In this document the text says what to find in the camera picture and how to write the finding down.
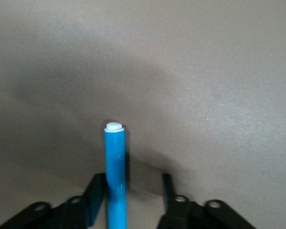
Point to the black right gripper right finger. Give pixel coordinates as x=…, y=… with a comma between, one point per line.
x=181, y=210

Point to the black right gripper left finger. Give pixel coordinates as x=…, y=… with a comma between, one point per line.
x=69, y=210

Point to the blue marker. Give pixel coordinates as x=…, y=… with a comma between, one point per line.
x=115, y=171

